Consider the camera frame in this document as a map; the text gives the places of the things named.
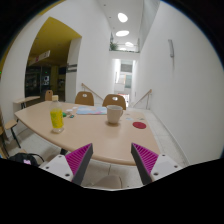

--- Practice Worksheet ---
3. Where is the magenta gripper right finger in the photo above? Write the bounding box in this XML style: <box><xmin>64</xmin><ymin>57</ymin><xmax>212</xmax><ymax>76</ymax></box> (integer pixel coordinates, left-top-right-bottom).
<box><xmin>130</xmin><ymin>142</ymin><xmax>183</xmax><ymax>186</ymax></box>

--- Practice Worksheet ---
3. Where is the black backpack on floor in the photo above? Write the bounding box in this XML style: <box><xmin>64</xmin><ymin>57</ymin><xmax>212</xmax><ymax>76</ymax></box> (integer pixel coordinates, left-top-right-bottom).
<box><xmin>9</xmin><ymin>153</ymin><xmax>39</xmax><ymax>167</ymax></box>

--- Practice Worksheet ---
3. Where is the wooden chair middle left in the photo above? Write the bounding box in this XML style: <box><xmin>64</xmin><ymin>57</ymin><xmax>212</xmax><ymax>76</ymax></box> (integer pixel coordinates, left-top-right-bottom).
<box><xmin>75</xmin><ymin>91</ymin><xmax>94</xmax><ymax>106</ymax></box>

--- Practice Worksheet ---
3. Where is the wooden chair at left edge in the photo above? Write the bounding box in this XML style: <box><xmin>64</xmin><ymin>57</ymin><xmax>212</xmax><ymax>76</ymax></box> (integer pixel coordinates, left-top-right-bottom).
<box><xmin>0</xmin><ymin>108</ymin><xmax>21</xmax><ymax>155</ymax></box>

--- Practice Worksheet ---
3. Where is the wooden chair middle right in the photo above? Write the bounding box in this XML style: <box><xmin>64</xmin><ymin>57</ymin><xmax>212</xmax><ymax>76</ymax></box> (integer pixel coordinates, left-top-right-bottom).
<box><xmin>103</xmin><ymin>94</ymin><xmax>126</xmax><ymax>109</ymax></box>

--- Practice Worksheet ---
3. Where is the white ceramic mug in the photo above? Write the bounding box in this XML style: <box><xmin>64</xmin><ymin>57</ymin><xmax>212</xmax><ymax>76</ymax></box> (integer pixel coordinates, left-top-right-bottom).
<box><xmin>107</xmin><ymin>105</ymin><xmax>123</xmax><ymax>124</ymax></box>

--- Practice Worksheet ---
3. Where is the right wooden handrail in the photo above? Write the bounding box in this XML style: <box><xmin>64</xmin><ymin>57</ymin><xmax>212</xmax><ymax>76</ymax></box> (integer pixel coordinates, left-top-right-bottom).
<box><xmin>133</xmin><ymin>89</ymin><xmax>152</xmax><ymax>109</ymax></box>

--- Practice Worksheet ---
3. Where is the red round coaster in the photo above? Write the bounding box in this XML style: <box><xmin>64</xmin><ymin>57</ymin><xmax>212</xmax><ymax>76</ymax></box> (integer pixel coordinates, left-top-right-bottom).
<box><xmin>133</xmin><ymin>122</ymin><xmax>146</xmax><ymax>129</ymax></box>

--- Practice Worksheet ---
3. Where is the light blue paper sheet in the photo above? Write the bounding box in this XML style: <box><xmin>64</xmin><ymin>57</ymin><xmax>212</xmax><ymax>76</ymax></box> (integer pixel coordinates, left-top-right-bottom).
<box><xmin>76</xmin><ymin>106</ymin><xmax>107</xmax><ymax>115</ymax></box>

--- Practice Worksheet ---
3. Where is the yellow-labelled plastic bottle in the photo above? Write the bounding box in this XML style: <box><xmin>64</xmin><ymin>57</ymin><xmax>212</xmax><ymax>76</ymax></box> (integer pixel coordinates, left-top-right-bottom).
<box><xmin>50</xmin><ymin>95</ymin><xmax>64</xmax><ymax>133</ymax></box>

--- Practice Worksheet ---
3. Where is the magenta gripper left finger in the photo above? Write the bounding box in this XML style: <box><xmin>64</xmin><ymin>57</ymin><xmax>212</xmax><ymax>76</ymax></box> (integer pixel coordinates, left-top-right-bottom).
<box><xmin>39</xmin><ymin>142</ymin><xmax>94</xmax><ymax>186</ymax></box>

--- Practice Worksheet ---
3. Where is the wooden chair far left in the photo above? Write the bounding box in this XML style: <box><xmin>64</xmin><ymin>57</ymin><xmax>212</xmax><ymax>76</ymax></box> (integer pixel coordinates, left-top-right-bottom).
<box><xmin>45</xmin><ymin>90</ymin><xmax>53</xmax><ymax>101</ymax></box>

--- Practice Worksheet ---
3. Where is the potted plant on balcony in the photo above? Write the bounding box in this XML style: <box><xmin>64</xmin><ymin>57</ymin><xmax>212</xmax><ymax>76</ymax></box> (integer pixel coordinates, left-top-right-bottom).
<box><xmin>109</xmin><ymin>41</ymin><xmax>118</xmax><ymax>51</ymax></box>

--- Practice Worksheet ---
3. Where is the small side table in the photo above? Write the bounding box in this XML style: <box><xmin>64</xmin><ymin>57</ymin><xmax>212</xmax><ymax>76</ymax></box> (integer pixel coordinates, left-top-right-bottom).
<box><xmin>13</xmin><ymin>96</ymin><xmax>39</xmax><ymax>111</ymax></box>

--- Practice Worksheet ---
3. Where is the beige oval table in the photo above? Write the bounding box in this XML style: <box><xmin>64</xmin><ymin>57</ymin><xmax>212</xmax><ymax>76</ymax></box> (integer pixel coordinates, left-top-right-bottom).
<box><xmin>15</xmin><ymin>101</ymin><xmax>160</xmax><ymax>165</ymax></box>

